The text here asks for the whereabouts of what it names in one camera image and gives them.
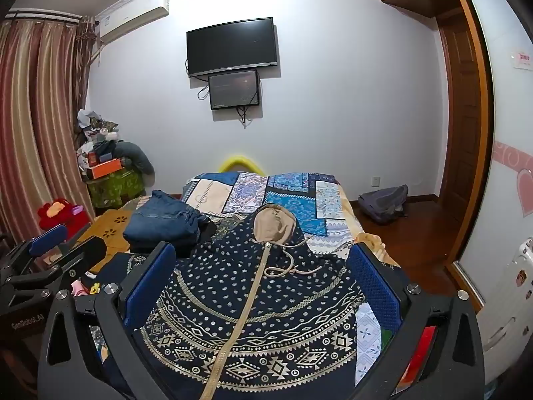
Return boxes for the wooden door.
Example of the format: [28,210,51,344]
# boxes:
[437,14,476,222]

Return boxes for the wooden door frame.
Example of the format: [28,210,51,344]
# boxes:
[441,0,496,313]

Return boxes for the black wall television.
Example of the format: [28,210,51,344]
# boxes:
[186,17,279,78]

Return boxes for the grey backpack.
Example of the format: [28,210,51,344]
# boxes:
[358,184,409,223]

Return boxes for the red and white sticker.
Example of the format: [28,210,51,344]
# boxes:
[511,50,533,70]

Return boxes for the pile of household clutter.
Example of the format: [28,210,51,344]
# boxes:
[75,108,126,182]

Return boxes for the curtain rail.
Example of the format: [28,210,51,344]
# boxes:
[4,7,84,22]

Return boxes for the folded blue jeans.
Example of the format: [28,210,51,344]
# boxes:
[123,190,211,257]

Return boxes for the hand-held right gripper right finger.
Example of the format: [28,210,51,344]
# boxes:
[345,242,486,400]

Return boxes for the striped red curtain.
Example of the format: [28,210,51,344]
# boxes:
[0,10,98,242]

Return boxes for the colourful fleece blanket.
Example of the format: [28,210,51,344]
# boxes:
[341,183,438,388]

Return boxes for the green patterned table cloth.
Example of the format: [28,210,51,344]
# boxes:
[85,169,146,210]

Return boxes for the blue patchwork bedsheet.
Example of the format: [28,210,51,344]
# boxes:
[181,171,384,388]

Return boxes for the white air conditioner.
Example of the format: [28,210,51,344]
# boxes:
[97,0,171,44]

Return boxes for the red plush flower toy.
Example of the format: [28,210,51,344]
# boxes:
[37,199,90,238]

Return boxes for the orange box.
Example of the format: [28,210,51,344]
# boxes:
[91,158,126,180]

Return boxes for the small black wall monitor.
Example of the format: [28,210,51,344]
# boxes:
[209,69,261,111]

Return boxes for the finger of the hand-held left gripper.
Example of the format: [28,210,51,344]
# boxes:
[4,235,107,301]
[0,224,69,278]

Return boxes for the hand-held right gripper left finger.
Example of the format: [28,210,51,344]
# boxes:
[37,242,178,400]

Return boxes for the navy patterned zip hoodie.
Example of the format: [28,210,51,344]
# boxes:
[94,203,367,400]

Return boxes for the white plastic appliance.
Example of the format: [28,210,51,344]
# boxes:
[479,237,533,342]

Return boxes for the yellow foam ring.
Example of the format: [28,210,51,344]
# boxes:
[219,155,265,174]

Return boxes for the wooden folding table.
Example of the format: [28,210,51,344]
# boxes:
[75,208,135,276]

